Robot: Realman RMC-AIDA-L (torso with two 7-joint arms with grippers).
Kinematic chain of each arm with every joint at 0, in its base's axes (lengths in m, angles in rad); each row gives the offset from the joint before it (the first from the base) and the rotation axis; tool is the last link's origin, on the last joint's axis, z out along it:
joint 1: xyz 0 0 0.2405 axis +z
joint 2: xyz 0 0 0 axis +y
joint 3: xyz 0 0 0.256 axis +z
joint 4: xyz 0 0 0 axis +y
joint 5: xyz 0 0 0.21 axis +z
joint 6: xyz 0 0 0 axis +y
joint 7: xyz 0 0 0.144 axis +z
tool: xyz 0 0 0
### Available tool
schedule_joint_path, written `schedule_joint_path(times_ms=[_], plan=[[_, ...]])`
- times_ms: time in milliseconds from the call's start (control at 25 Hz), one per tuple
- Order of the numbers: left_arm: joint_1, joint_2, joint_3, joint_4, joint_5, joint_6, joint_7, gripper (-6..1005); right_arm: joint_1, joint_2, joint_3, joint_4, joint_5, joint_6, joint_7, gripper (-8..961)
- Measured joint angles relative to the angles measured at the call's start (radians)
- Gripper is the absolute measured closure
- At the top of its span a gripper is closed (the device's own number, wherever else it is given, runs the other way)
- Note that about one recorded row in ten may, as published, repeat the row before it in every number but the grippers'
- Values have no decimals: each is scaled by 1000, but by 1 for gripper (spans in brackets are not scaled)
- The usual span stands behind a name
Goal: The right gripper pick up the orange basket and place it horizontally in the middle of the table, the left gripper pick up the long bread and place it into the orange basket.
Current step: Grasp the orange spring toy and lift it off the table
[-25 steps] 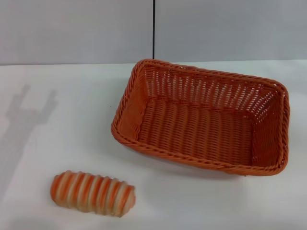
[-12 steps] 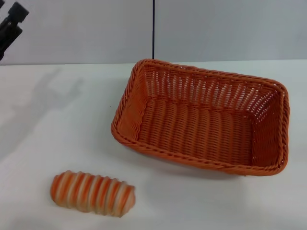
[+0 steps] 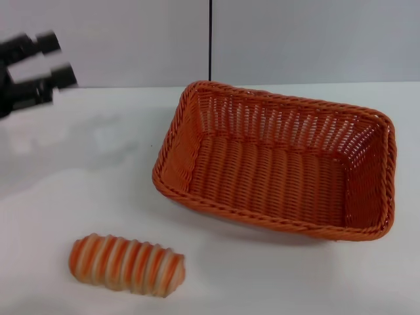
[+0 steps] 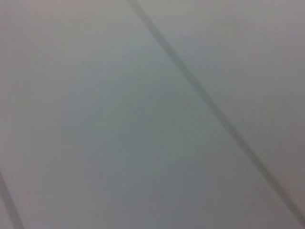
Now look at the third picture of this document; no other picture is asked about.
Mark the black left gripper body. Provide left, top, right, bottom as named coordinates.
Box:
left=0, top=33, right=56, bottom=121

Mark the orange white striped bread roll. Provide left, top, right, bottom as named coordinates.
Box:
left=68, top=232, right=187, bottom=299

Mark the orange woven plastic basket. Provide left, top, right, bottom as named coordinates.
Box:
left=150, top=80, right=398, bottom=241

